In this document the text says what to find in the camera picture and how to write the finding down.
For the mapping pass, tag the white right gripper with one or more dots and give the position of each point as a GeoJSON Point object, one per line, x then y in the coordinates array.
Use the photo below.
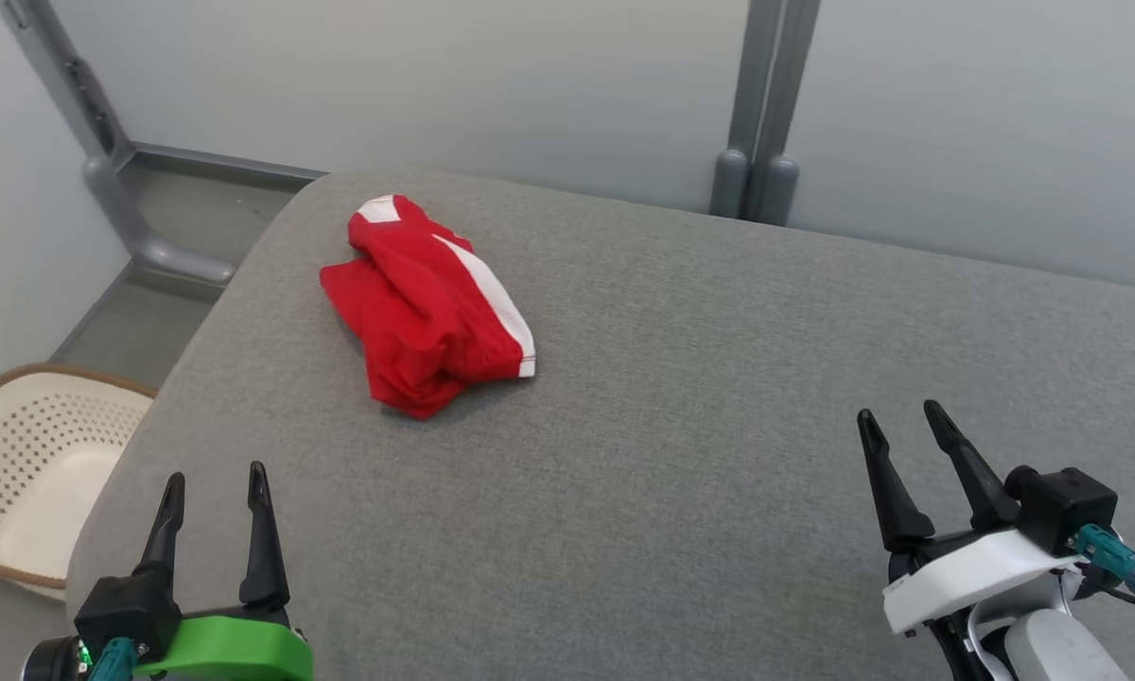
{"type": "Point", "coordinates": [974, 577]}

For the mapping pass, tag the cream perforated laundry basket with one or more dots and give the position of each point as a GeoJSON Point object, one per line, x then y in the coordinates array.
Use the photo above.
{"type": "Point", "coordinates": [47, 445]}

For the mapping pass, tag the grey wall base rail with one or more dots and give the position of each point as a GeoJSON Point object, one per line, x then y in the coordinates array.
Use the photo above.
{"type": "Point", "coordinates": [227, 163]}

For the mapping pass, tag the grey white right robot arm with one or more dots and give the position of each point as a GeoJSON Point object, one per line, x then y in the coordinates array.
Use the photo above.
{"type": "Point", "coordinates": [1050, 653]}

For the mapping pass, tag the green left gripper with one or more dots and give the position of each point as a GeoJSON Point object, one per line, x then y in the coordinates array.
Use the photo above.
{"type": "Point", "coordinates": [236, 653]}

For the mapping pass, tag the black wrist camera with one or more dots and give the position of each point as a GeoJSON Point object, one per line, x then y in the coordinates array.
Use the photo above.
{"type": "Point", "coordinates": [128, 605]}
{"type": "Point", "coordinates": [1069, 506]}

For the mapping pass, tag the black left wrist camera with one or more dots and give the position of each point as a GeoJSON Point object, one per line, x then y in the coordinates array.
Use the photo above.
{"type": "Point", "coordinates": [128, 605]}

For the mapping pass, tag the grey corner post with foot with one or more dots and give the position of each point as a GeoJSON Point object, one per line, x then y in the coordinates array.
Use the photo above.
{"type": "Point", "coordinates": [113, 194]}

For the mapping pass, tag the grey fabric sofa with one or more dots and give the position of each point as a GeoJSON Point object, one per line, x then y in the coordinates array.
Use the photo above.
{"type": "Point", "coordinates": [672, 426]}

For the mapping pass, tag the red shorts white stripe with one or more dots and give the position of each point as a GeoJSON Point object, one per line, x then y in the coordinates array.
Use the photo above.
{"type": "Point", "coordinates": [416, 312]}

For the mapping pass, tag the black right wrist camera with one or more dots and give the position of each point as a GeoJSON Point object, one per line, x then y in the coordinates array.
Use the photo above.
{"type": "Point", "coordinates": [1069, 506]}

